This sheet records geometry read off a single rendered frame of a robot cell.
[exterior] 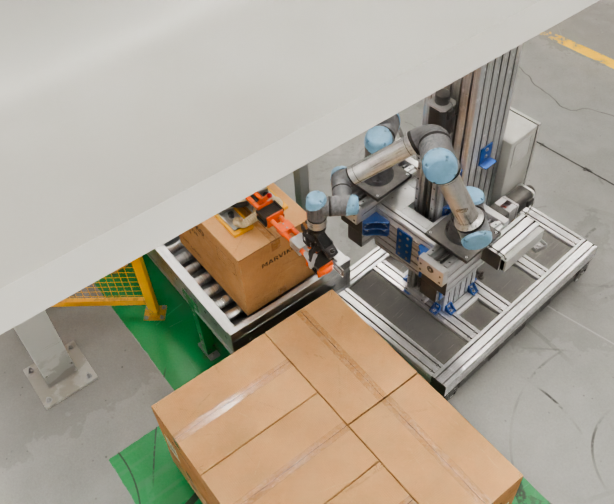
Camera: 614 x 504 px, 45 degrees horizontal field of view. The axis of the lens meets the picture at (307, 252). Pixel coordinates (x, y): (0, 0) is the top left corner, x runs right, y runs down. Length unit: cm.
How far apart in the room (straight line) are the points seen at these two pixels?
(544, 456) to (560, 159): 212
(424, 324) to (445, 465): 97
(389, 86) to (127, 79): 6
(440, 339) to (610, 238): 140
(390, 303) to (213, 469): 136
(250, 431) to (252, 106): 300
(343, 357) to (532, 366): 115
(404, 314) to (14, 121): 371
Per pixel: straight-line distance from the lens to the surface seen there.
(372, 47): 17
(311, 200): 266
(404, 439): 311
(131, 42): 17
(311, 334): 336
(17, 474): 396
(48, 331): 381
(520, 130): 333
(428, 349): 374
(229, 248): 318
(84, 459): 388
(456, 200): 270
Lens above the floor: 332
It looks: 49 degrees down
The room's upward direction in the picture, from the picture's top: 4 degrees counter-clockwise
